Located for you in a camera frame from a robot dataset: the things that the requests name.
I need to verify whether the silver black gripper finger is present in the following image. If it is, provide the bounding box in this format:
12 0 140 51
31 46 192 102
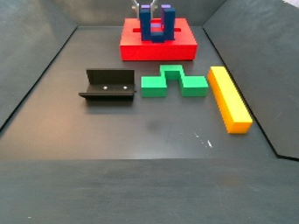
149 0 157 13
131 0 140 19

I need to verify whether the blue U-shaped block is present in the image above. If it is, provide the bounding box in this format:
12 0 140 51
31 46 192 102
139 7 176 44

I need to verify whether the red puzzle board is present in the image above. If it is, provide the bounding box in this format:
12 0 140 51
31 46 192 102
119 17 197 61

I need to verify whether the purple U-shaped block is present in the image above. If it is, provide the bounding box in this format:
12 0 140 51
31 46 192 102
139 4 175 30

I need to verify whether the green stepped block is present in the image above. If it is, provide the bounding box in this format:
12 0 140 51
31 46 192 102
140 65 209 98

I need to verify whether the yellow long block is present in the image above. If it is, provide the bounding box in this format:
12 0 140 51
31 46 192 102
208 66 252 134

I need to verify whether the black angled bracket holder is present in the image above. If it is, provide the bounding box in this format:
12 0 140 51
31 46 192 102
79 68 136 101

